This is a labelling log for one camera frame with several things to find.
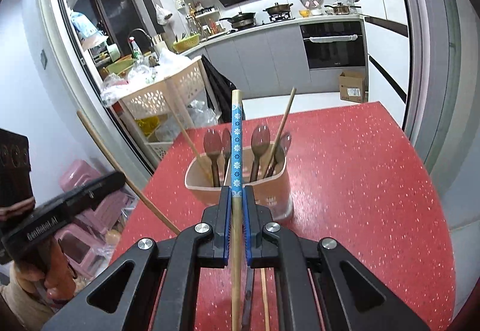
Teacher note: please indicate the long wooden chopstick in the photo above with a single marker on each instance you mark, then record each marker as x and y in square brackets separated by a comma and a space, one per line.
[265, 299]

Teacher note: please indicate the person's left hand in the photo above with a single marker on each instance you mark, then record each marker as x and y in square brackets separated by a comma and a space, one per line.
[58, 283]

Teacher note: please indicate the built-in black oven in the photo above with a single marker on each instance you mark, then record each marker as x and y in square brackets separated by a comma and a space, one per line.
[334, 44]

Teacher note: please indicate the beige utensil holder caddy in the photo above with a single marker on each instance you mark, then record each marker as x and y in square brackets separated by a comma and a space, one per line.
[272, 192]

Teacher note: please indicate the white refrigerator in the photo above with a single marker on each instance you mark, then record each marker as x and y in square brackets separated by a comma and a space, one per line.
[389, 57]

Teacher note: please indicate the cardboard box on floor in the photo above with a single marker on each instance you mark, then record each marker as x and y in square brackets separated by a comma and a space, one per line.
[352, 86]

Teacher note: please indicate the steel spoon black handle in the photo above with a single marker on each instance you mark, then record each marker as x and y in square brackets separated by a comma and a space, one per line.
[226, 150]

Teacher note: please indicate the black wok on stove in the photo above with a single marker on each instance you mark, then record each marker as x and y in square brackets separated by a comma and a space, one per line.
[241, 20]

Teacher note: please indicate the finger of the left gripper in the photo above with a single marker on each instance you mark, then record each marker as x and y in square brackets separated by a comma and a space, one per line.
[92, 193]

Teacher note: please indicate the black handled spoon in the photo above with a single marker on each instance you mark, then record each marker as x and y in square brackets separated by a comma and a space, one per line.
[260, 141]

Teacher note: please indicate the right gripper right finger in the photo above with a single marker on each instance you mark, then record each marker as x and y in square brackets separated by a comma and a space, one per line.
[320, 284]

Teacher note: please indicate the black cloth hanging on cart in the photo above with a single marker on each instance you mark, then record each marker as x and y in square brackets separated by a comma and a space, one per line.
[222, 89]

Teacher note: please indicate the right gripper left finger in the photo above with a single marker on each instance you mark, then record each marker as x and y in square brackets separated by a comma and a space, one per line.
[154, 285]

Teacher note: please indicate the blue patterned chopstick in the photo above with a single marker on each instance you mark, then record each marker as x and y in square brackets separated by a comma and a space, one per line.
[236, 187]

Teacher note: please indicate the beige plastic storage cart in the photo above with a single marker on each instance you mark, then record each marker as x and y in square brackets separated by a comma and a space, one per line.
[147, 96]

